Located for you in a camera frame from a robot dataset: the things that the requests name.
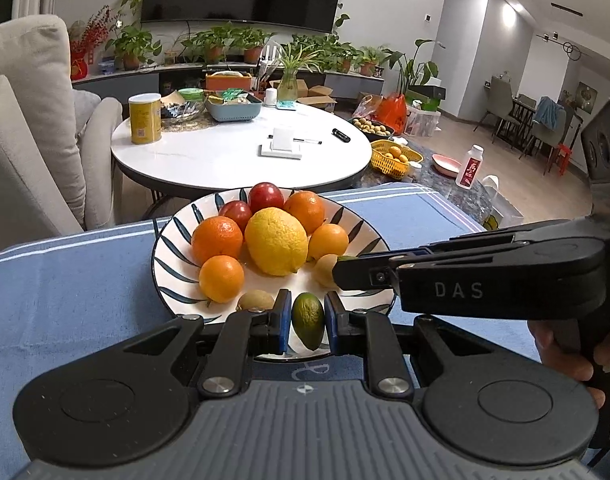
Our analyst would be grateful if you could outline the brown kiwi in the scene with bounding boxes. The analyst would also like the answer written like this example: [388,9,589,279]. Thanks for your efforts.
[236,291,276,312]

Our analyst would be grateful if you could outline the clear plastic bag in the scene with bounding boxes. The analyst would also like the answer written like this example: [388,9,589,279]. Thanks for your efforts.
[352,95,386,121]

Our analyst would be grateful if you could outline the pink bowl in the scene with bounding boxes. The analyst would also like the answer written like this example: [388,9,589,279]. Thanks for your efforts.
[431,154,462,177]

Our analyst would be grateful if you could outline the dark pen holder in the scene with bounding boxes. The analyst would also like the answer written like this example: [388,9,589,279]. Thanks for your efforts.
[252,62,271,101]

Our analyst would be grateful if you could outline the tall large-leaved plant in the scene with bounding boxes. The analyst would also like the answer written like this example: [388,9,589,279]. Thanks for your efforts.
[385,37,446,96]

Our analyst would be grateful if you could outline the pile of small yellow fruits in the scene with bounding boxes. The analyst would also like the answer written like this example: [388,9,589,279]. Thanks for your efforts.
[352,117,393,133]

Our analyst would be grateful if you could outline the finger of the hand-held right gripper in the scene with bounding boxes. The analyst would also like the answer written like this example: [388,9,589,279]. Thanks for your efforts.
[332,242,523,292]
[425,219,593,253]

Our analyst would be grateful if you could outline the black bowl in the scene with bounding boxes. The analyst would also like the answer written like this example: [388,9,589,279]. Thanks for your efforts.
[348,116,396,137]

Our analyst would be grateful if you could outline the clear plastic storage box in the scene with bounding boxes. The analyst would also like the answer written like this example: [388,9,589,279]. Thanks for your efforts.
[405,105,442,137]

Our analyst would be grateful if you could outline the potted green plant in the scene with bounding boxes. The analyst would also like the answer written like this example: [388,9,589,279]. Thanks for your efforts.
[105,25,163,71]
[290,35,366,73]
[232,25,276,64]
[185,25,236,65]
[357,46,386,77]

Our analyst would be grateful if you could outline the large yellow lemon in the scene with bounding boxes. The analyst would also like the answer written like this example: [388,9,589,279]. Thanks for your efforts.
[244,207,309,277]

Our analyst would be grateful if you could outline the framed wall picture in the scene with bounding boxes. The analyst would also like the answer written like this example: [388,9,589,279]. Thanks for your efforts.
[575,81,598,113]

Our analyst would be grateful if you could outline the orange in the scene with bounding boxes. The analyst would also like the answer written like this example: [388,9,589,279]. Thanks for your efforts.
[199,255,245,304]
[191,216,244,266]
[307,223,350,262]
[283,190,327,236]

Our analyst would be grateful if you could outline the orange plastic bag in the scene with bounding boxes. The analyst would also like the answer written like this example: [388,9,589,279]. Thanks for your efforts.
[375,92,408,135]

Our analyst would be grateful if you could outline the red flower decoration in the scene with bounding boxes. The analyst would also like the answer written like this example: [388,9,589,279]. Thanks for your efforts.
[68,5,111,81]

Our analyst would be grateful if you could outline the green lime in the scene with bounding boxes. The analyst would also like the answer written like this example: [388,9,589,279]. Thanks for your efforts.
[291,293,326,352]

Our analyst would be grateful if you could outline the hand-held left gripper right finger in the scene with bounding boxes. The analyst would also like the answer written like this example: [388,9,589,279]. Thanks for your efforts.
[323,291,506,401]

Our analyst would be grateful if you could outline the round white table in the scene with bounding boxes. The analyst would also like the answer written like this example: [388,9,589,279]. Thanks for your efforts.
[110,101,373,196]

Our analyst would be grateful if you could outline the beige armchair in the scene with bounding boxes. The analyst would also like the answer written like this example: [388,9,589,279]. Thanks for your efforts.
[0,14,123,258]

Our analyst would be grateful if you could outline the yellow plastic basket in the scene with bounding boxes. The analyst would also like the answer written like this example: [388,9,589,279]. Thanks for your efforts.
[370,139,425,181]

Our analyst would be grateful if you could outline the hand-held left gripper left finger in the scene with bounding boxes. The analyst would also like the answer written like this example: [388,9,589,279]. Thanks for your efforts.
[120,288,292,401]

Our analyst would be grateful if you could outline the long grey television cabinet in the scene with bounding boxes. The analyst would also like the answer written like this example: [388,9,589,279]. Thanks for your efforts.
[71,62,386,102]

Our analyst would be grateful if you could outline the blue striped tablecloth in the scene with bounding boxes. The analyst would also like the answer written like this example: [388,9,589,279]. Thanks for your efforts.
[0,182,543,466]

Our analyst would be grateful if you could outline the green and black box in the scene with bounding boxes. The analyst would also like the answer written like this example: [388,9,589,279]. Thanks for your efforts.
[405,85,446,111]

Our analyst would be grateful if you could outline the orange storage box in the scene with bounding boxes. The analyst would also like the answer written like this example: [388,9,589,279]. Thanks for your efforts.
[205,72,253,92]

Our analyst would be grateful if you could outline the blue plastic basket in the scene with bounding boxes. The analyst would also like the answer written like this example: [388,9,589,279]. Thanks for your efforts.
[205,94,263,122]

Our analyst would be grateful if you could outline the yellow can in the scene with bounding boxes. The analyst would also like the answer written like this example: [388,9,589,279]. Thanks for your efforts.
[128,93,163,145]

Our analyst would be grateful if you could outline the dark marble table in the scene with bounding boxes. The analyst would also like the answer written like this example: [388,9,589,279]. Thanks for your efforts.
[360,130,490,221]

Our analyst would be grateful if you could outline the red stool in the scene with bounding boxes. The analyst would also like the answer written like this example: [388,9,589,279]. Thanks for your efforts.
[555,144,574,176]

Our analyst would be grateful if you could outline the glass vase with plant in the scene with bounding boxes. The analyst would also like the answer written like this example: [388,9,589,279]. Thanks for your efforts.
[272,42,326,102]

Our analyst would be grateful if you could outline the small pale yellow fruit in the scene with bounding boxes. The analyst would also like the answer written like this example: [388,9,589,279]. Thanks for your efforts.
[313,253,342,290]

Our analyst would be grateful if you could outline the red apple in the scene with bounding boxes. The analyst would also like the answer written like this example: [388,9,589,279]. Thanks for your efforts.
[218,200,253,233]
[248,182,285,214]

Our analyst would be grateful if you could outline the grey dining chair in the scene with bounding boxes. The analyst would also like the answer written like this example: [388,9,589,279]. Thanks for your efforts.
[477,76,516,143]
[522,95,570,160]

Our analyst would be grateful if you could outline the white red-labelled bottle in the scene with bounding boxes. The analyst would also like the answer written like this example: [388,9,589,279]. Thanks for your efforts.
[455,144,486,191]

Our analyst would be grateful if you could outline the blue garment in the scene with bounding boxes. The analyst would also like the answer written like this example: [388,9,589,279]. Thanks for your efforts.
[532,96,560,128]

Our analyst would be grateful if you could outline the open cardboard box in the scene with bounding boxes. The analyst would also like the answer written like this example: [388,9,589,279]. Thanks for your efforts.
[297,80,338,111]

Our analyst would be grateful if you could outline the white blue-striped plate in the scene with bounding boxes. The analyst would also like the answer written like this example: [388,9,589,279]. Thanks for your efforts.
[151,186,398,361]

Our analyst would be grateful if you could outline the dish of wrapped candies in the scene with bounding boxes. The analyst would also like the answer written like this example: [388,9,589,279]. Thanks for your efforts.
[160,100,206,121]

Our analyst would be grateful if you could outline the person's right hand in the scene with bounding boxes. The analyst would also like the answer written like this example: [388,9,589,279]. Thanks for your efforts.
[527,317,610,411]

